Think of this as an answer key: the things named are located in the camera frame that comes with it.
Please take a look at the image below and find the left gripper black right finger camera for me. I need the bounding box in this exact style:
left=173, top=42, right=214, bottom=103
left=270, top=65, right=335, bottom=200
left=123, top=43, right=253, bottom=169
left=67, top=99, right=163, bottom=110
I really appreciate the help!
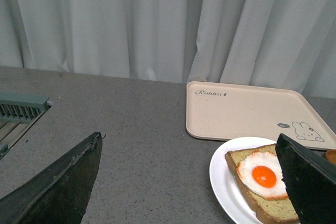
left=275, top=134, right=335, bottom=223

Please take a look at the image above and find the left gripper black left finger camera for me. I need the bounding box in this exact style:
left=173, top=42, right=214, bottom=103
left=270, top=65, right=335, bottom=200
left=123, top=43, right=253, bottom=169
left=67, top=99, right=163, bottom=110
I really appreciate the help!
left=1, top=132, right=102, bottom=223

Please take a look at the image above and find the bread slice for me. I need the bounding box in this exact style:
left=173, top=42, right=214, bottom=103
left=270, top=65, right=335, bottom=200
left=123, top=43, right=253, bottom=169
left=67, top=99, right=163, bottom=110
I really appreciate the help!
left=225, top=144, right=299, bottom=223
left=325, top=150, right=336, bottom=164

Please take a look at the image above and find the white round plate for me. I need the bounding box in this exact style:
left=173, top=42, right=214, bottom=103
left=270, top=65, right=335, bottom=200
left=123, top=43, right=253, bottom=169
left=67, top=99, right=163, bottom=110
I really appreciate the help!
left=209, top=136, right=301, bottom=224

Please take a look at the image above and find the fried egg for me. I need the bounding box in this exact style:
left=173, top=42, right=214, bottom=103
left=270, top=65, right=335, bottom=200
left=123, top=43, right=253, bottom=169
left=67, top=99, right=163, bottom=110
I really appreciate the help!
left=236, top=151, right=288, bottom=200

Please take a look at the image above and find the green dish rack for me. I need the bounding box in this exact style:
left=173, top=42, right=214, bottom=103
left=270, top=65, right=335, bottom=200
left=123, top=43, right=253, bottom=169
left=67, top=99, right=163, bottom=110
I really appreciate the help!
left=1, top=91, right=53, bottom=158

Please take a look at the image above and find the beige rabbit tray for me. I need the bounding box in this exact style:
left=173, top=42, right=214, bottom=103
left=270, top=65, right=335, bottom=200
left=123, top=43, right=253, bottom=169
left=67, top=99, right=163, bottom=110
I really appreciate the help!
left=186, top=81, right=335, bottom=151

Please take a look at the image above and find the grey-white curtain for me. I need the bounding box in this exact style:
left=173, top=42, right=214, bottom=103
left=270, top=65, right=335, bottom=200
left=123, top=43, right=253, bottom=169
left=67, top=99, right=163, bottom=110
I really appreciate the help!
left=1, top=0, right=335, bottom=98

